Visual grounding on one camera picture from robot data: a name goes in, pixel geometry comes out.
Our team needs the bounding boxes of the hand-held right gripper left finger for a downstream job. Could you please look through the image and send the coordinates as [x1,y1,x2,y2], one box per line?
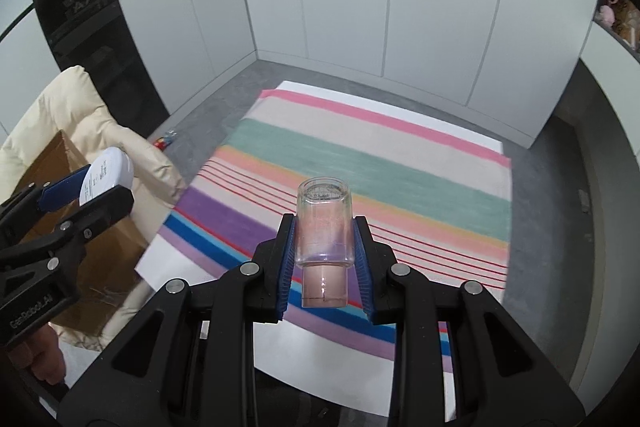
[57,213,296,427]

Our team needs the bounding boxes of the person's left hand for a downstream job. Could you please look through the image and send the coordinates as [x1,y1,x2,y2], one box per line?
[10,322,66,388]

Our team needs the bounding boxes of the clear bottle with pink cap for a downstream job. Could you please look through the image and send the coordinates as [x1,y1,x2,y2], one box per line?
[296,177,355,309]

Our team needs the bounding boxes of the brown cardboard box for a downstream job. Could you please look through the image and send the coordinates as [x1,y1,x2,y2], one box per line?
[20,130,151,338]

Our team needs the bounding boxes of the patterned brown bag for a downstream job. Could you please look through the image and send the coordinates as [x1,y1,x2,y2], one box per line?
[612,0,640,46]

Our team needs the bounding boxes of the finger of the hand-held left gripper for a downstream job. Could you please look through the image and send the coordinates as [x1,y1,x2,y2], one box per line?
[0,164,93,248]
[0,186,135,278]

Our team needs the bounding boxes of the dark cabinet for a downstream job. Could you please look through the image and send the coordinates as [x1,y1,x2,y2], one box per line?
[25,0,171,140]

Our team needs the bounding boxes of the cream padded armchair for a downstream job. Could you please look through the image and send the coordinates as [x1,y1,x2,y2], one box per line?
[0,66,188,353]

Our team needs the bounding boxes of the striped colourful cloth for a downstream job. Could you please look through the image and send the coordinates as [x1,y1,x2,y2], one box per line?
[159,89,512,370]

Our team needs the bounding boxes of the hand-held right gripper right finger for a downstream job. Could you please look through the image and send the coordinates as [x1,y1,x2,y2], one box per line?
[352,216,586,427]

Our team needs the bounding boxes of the white round jar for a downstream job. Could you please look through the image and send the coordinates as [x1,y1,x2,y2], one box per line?
[79,147,136,208]

